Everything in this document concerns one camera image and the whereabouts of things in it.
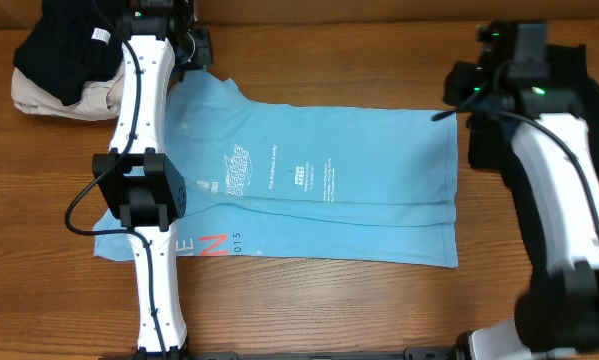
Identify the black garment on right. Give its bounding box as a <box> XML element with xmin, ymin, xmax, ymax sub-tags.
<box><xmin>468</xmin><ymin>45</ymin><xmax>599</xmax><ymax>282</ymax></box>

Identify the light blue t-shirt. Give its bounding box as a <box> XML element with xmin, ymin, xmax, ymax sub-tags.
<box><xmin>92</xmin><ymin>69</ymin><xmax>460</xmax><ymax>270</ymax></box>

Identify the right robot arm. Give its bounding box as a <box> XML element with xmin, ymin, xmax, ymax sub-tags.
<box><xmin>444</xmin><ymin>61</ymin><xmax>599</xmax><ymax>359</ymax></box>

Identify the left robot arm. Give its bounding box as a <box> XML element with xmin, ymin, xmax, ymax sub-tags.
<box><xmin>92</xmin><ymin>1</ymin><xmax>212</xmax><ymax>359</ymax></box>

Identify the folded black garment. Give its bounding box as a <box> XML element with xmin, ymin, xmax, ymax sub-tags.
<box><xmin>13</xmin><ymin>0</ymin><xmax>125</xmax><ymax>106</ymax></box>

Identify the folded beige garment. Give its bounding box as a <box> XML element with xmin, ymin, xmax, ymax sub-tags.
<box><xmin>10</xmin><ymin>67</ymin><xmax>126</xmax><ymax>122</ymax></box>

